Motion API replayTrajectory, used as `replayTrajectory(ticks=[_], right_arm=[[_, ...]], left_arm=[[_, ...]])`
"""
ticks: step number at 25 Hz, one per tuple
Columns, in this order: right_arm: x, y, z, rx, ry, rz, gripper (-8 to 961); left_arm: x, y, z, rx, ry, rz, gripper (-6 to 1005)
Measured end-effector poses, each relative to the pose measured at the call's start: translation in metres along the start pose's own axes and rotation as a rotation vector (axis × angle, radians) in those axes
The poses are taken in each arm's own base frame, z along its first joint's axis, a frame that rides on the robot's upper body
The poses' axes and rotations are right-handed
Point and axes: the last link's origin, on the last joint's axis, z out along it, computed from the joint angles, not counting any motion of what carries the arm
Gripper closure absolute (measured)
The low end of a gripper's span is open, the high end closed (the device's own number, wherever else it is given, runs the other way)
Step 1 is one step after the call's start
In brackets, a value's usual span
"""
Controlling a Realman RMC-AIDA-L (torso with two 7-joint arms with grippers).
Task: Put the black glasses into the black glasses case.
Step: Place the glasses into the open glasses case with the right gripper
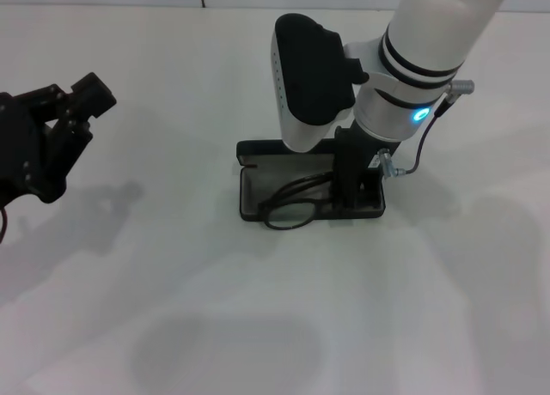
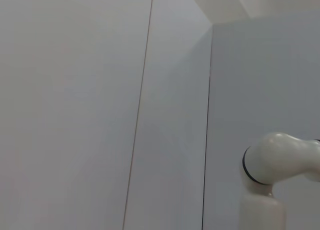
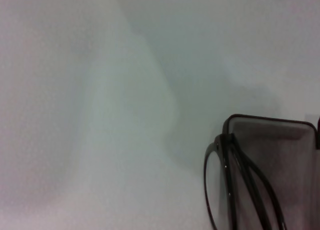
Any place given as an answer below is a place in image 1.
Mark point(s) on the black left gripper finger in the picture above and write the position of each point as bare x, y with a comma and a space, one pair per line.
75, 124
94, 94

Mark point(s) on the black glasses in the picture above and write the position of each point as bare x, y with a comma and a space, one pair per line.
315, 178

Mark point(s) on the black glasses case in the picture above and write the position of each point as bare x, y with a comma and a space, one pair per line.
301, 161

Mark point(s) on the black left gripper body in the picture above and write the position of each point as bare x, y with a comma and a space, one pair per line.
26, 154

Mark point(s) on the right gripper silver plug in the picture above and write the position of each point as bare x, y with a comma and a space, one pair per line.
386, 163

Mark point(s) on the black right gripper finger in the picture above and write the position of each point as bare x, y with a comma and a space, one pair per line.
373, 195
348, 195

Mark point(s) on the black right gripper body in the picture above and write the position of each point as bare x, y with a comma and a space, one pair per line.
352, 154

